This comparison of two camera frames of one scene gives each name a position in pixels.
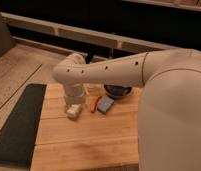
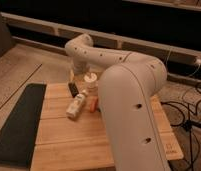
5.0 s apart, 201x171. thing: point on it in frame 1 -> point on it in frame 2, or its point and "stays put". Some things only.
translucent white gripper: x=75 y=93 -> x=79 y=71
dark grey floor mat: x=17 y=142 stays put
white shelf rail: x=83 y=33 stays put
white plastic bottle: x=73 y=111 stays put
